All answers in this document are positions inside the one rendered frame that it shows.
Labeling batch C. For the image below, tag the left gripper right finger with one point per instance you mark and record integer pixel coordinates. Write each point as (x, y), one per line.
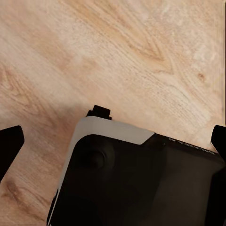
(218, 139)

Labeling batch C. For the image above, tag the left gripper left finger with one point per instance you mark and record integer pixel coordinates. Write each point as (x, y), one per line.
(11, 141)

